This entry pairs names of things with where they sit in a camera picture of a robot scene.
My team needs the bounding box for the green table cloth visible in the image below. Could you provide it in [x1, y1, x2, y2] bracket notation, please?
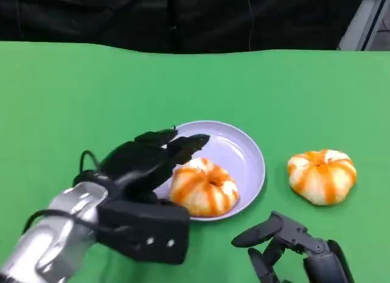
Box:
[0, 41, 390, 283]

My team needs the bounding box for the black backdrop cloth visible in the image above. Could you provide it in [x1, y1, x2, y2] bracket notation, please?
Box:
[0, 0, 366, 55]

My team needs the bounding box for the lilac plate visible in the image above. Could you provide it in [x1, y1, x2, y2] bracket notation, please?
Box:
[152, 121, 266, 225]

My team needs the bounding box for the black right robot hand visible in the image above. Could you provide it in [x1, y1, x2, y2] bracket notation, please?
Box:
[230, 210, 356, 283]

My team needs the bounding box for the grey metal frame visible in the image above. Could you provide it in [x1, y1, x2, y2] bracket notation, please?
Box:
[336, 0, 390, 52]

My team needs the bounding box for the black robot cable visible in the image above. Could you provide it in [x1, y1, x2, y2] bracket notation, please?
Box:
[23, 208, 100, 235]
[73, 150, 102, 188]

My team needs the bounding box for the orange and white bread roll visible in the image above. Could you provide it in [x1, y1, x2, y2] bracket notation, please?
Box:
[287, 148, 357, 206]
[169, 157, 240, 217]

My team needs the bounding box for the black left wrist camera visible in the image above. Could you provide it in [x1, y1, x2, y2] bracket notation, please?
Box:
[96, 199, 190, 265]

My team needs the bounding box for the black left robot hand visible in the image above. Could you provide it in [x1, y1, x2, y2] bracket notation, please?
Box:
[99, 127, 211, 204]

